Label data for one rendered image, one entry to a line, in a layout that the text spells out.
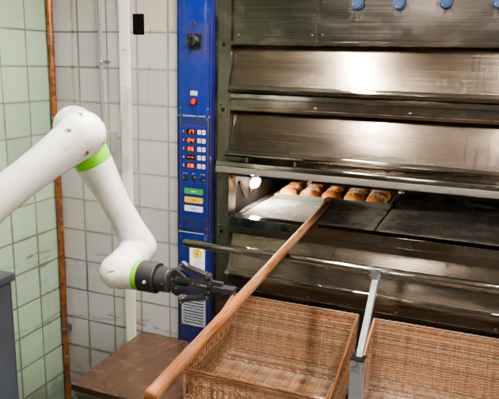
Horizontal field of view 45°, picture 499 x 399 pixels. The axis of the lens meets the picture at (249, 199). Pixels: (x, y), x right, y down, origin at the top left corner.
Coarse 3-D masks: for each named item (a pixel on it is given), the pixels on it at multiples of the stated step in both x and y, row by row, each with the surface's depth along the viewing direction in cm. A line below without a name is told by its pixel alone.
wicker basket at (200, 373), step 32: (256, 320) 253; (288, 320) 249; (320, 320) 244; (224, 352) 254; (256, 352) 252; (288, 352) 248; (320, 352) 243; (352, 352) 234; (192, 384) 218; (224, 384) 213; (256, 384) 208; (320, 384) 237
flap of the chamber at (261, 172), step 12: (216, 168) 237; (228, 168) 235; (240, 168) 233; (312, 180) 223; (324, 180) 221; (336, 180) 219; (348, 180) 218; (360, 180) 216; (372, 180) 214; (432, 192) 207; (444, 192) 205; (456, 192) 204; (468, 192) 203; (480, 192) 201; (492, 192) 200
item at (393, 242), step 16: (240, 224) 254; (256, 224) 251; (272, 224) 249; (288, 224) 246; (320, 224) 246; (352, 240) 237; (368, 240) 234; (384, 240) 232; (400, 240) 230; (416, 240) 227; (432, 240) 227; (448, 240) 228; (480, 256) 219; (496, 256) 217
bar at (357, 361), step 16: (192, 240) 222; (256, 256) 213; (288, 256) 208; (304, 256) 206; (368, 272) 198; (384, 272) 196; (400, 272) 194; (416, 272) 193; (464, 288) 187; (480, 288) 185; (496, 288) 183; (368, 304) 192; (368, 320) 189; (352, 368) 182; (352, 384) 183
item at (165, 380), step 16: (320, 208) 260; (304, 224) 234; (288, 240) 214; (272, 256) 196; (256, 288) 174; (240, 304) 161; (224, 320) 150; (208, 336) 140; (192, 352) 132; (176, 368) 125; (160, 384) 118
